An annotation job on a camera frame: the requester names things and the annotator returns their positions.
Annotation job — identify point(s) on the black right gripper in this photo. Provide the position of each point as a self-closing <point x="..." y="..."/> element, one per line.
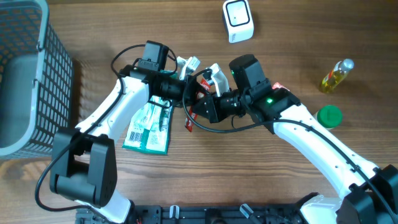
<point x="215" y="109"/>

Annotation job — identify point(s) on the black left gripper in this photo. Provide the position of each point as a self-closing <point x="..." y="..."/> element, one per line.
<point x="188" y="91"/>

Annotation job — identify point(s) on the red tissue pack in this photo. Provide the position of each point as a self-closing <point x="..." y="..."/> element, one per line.
<point x="277" y="85"/>

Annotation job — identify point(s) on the green 3M package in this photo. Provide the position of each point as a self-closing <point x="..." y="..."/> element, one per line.
<point x="149" y="128"/>

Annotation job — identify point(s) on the green lid jar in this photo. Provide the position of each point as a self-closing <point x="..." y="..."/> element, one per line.
<point x="329" y="116"/>

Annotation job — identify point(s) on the yellow liquid bottle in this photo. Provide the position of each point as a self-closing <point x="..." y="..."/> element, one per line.
<point x="336" y="76"/>

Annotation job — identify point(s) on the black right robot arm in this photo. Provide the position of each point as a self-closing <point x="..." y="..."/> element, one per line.
<point x="366" y="193"/>

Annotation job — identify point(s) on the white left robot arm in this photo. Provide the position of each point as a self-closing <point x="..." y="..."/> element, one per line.
<point x="83" y="166"/>

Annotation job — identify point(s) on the white barcode scanner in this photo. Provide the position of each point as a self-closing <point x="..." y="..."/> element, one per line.
<point x="238" y="20"/>

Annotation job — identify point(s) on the grey mesh basket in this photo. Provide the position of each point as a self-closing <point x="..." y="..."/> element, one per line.
<point x="36" y="80"/>

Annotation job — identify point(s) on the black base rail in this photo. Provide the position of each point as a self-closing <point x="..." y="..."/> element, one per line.
<point x="268" y="214"/>

